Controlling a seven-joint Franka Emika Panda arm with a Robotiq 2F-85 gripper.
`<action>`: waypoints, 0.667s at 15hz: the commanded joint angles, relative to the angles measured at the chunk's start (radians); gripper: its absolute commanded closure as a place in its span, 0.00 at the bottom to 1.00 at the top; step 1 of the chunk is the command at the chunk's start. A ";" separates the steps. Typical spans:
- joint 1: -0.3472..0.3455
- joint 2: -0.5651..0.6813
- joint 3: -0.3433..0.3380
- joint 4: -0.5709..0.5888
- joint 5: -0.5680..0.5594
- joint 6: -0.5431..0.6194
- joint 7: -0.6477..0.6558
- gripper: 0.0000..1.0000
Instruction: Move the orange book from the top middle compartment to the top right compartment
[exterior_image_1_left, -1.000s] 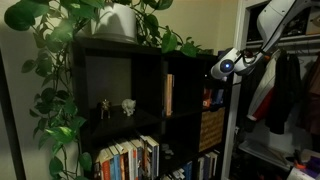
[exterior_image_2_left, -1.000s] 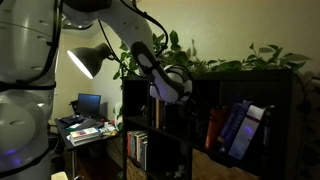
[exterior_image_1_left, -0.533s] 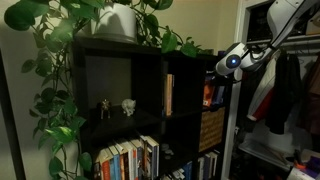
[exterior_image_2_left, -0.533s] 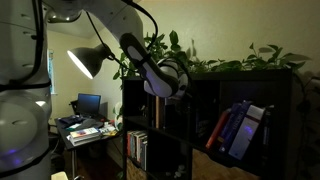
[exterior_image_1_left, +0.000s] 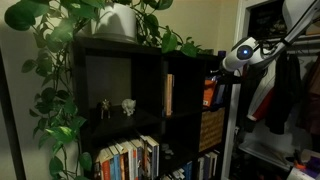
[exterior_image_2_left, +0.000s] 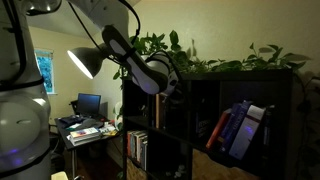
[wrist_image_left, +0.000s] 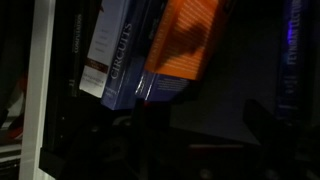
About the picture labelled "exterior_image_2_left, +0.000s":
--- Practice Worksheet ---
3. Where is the orange book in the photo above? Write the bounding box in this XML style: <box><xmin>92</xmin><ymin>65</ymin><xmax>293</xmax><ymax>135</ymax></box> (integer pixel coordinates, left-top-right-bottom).
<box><xmin>206</xmin><ymin>109</ymin><xmax>231</xmax><ymax>149</ymax></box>

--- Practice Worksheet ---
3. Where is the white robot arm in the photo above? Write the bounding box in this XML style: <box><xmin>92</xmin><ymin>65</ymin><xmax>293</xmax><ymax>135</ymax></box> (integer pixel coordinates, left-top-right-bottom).
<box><xmin>0</xmin><ymin>0</ymin><xmax>177</xmax><ymax>180</ymax></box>

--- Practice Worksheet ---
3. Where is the tan upright book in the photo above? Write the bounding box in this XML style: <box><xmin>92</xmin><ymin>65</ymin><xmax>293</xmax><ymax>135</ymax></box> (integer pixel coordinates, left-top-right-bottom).
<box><xmin>156</xmin><ymin>94</ymin><xmax>164</xmax><ymax>129</ymax></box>

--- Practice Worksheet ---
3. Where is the dark blue hardcover book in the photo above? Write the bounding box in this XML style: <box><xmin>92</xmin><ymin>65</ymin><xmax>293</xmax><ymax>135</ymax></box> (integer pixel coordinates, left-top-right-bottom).
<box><xmin>220</xmin><ymin>101</ymin><xmax>252</xmax><ymax>153</ymax></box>

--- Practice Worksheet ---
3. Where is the row of lower shelf books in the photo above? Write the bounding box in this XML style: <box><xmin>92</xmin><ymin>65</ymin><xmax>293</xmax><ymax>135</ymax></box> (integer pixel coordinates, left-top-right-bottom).
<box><xmin>127</xmin><ymin>130</ymin><xmax>148</xmax><ymax>170</ymax></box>

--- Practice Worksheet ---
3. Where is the laptop computer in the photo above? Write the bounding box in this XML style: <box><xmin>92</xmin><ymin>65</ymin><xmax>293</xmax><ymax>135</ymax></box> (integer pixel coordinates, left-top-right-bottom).
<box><xmin>76</xmin><ymin>93</ymin><xmax>101</xmax><ymax>116</ymax></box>

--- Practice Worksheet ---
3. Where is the white desk lamp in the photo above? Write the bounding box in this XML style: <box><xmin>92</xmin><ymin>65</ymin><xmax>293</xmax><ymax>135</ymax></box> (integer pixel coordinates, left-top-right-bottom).
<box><xmin>67</xmin><ymin>43</ymin><xmax>108</xmax><ymax>79</ymax></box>

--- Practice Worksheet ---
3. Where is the black cube bookshelf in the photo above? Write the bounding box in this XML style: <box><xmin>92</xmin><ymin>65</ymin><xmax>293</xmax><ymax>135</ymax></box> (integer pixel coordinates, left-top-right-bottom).
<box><xmin>123</xmin><ymin>70</ymin><xmax>293</xmax><ymax>180</ymax></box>

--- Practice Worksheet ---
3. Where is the stack of books on desk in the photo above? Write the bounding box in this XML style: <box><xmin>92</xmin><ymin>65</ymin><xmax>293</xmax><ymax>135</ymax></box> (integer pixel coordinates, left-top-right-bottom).
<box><xmin>70</xmin><ymin>127</ymin><xmax>101</xmax><ymax>146</ymax></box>

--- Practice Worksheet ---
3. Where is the woven storage basket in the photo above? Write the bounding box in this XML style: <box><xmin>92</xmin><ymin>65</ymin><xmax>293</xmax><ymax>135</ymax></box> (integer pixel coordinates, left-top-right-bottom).
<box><xmin>126</xmin><ymin>159</ymin><xmax>147</xmax><ymax>180</ymax></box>

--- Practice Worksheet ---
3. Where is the dark desk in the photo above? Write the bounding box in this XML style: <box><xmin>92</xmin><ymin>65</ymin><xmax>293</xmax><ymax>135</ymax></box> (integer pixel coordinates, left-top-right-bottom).
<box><xmin>55</xmin><ymin>118</ymin><xmax>119</xmax><ymax>179</ymax></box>

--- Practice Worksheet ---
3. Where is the green pothos plant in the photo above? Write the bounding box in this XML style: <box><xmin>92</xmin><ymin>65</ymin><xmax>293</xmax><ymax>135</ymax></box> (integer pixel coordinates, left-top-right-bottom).
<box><xmin>112</xmin><ymin>29</ymin><xmax>313</xmax><ymax>81</ymax></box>

